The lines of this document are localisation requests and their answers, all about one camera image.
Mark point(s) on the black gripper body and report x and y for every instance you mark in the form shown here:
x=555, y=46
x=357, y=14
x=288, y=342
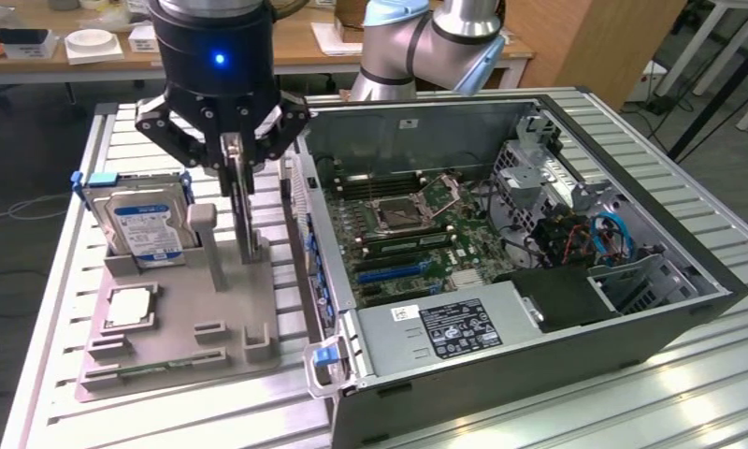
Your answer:
x=217, y=47

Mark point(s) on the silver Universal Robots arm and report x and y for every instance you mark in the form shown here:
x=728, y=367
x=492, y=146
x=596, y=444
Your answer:
x=461, y=18

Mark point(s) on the small white box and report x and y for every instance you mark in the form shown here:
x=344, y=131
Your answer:
x=141, y=39

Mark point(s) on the wooden desk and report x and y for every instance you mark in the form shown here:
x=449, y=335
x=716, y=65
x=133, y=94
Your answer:
x=301, y=61

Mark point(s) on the white paper stack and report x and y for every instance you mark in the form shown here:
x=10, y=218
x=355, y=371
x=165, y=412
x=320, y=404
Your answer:
x=336, y=42

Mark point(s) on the white round part on box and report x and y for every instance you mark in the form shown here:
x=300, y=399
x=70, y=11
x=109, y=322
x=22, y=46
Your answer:
x=93, y=44

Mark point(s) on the hard disk in blue caddy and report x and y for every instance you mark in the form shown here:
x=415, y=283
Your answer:
x=142, y=224

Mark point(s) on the brown cardboard box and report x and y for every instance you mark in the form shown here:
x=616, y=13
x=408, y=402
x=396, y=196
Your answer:
x=351, y=14

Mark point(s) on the CPU socket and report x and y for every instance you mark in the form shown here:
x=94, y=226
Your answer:
x=405, y=217

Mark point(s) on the white box with black lid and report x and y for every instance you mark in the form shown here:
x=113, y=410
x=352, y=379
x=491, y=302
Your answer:
x=25, y=43

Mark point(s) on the open socket cover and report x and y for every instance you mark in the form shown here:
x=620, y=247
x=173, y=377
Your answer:
x=443, y=192

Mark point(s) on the installed RAM stick with labels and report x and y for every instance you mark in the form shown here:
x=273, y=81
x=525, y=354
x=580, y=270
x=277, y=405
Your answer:
x=411, y=242

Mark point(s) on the blue expansion slot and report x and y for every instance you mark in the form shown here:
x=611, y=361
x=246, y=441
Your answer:
x=392, y=273

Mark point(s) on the grey parts rack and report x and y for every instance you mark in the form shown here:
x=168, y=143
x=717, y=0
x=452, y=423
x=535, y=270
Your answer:
x=180, y=304

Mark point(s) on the silver CPU chip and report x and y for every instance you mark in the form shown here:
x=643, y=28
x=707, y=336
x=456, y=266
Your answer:
x=128, y=308

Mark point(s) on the metal drive cage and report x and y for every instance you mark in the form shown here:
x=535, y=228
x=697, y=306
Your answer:
x=523, y=187

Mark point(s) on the green motherboard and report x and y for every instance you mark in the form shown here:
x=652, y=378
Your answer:
x=467, y=262

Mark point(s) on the blue case latch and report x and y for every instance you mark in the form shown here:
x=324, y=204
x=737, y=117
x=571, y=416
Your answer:
x=324, y=357

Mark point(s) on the wooden cabinet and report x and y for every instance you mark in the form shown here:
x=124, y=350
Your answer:
x=592, y=47

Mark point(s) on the grey power supply unit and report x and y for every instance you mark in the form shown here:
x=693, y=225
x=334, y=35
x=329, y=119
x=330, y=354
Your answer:
x=455, y=327

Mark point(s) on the green loose RAM stick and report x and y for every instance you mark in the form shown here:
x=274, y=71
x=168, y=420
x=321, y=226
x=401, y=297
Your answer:
x=142, y=368

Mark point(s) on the black slanted pole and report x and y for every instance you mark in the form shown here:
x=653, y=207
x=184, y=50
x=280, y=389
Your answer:
x=716, y=103

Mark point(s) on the black open PC case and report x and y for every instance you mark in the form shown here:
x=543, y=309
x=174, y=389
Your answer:
x=536, y=397

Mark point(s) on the white table frame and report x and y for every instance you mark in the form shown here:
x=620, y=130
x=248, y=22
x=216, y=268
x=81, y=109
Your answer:
x=701, y=42

